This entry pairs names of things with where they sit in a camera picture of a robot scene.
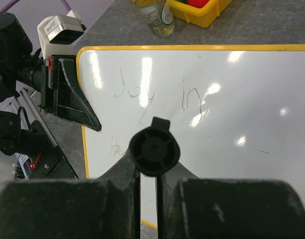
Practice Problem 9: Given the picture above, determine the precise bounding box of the yellow plastic fruit tray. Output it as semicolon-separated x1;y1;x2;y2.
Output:
167;0;232;28

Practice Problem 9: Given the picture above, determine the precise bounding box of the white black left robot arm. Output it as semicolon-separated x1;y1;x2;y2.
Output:
0;11;102;131

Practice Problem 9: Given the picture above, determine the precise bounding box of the yellow framed whiteboard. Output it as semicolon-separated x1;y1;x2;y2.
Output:
76;44;305;230

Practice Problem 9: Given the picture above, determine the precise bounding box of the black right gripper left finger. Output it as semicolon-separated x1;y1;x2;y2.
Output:
0;153;140;239

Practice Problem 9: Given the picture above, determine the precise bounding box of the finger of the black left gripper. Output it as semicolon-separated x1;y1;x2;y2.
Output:
52;56;102;131

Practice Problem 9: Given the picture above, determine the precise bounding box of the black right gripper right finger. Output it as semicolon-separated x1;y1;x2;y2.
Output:
156;164;305;239

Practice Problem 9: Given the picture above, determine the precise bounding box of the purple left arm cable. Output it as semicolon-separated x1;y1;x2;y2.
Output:
0;0;81;18

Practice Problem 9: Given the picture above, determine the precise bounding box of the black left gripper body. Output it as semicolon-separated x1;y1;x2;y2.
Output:
39;55;63;115

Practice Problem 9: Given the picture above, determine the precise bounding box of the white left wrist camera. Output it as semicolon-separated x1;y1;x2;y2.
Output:
37;14;86;59

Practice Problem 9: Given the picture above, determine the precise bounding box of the red tomato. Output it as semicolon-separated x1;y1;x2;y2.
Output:
187;0;209;8

